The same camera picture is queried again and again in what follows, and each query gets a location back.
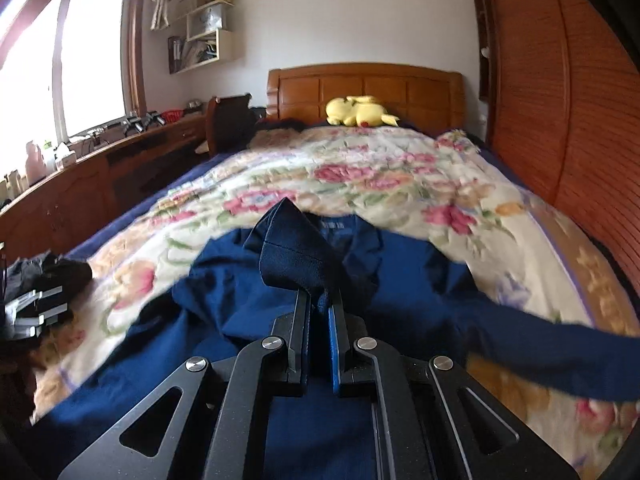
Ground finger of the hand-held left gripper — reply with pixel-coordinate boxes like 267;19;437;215
4;285;68;339

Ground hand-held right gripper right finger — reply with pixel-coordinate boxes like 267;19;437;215
328;290;581;480

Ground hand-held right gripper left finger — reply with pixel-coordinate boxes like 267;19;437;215
57;289;312;480

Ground navy blue jacket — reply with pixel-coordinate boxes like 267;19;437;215
30;197;640;480

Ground dark cloth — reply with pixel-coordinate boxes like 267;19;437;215
5;254;93;306

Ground long wooden desk cabinet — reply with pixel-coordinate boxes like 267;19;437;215
0;110;211;256

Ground white bottles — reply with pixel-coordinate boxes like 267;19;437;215
25;140;76;183

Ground blue bed sheet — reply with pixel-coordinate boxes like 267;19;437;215
65;152;226;261

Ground floral blanket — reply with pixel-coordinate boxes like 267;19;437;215
30;125;636;480

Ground wooden chair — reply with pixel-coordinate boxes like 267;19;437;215
206;92;261;158

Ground yellow plush toy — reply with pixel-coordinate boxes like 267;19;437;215
325;95;401;128

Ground window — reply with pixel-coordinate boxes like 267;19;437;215
0;0;146;171

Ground wooden bed headboard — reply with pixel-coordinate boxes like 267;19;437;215
265;62;466;136

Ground wooden wardrobe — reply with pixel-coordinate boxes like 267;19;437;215
467;0;640;321

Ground white wall shelf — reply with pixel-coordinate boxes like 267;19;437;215
167;0;246;75

